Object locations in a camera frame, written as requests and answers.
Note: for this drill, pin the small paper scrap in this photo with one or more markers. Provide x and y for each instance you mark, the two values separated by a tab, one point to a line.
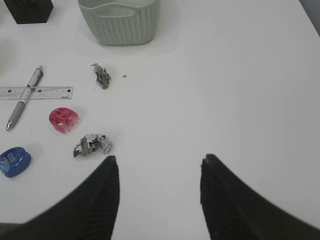
103	78

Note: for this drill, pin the clear plastic ruler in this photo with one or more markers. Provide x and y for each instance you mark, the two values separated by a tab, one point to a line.
40	93

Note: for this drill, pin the large paper scrap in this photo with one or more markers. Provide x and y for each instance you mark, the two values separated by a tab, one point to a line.
92	143

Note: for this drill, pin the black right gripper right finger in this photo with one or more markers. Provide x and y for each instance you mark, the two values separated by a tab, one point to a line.
234	211

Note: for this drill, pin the black mesh pen holder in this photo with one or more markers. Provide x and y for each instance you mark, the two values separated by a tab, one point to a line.
30	11

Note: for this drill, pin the pale green woven basket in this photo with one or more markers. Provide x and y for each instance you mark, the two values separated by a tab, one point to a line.
121	22

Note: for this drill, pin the red pencil sharpener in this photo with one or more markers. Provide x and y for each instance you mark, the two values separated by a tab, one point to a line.
63	119

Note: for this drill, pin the silver grey grip pen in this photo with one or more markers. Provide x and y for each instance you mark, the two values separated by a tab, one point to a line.
19	108

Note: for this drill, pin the pale green glass plate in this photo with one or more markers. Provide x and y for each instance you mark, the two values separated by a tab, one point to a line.
8	54

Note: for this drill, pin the blue pencil sharpener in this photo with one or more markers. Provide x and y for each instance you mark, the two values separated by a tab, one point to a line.
14	161

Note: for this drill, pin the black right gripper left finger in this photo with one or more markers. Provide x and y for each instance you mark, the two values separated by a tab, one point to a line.
88	213

